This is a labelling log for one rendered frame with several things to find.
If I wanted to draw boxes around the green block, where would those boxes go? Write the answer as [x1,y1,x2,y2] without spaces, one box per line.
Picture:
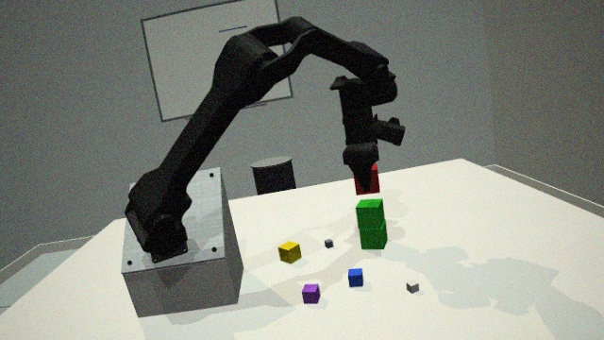
[356,199,385,229]
[359,219,388,250]

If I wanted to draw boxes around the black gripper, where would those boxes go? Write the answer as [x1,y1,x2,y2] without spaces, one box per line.
[343,109,379,192]

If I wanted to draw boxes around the blue block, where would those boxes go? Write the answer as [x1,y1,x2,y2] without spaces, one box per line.
[348,268,363,288]

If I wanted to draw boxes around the purple block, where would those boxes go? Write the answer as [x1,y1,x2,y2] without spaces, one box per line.
[302,283,320,304]

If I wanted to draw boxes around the yellow cube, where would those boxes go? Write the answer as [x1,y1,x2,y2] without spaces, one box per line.
[277,241,302,264]

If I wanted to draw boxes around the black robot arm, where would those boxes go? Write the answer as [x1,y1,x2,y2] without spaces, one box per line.
[125,16,397,264]

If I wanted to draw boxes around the red block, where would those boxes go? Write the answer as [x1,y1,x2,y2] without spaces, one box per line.
[354,164,380,196]

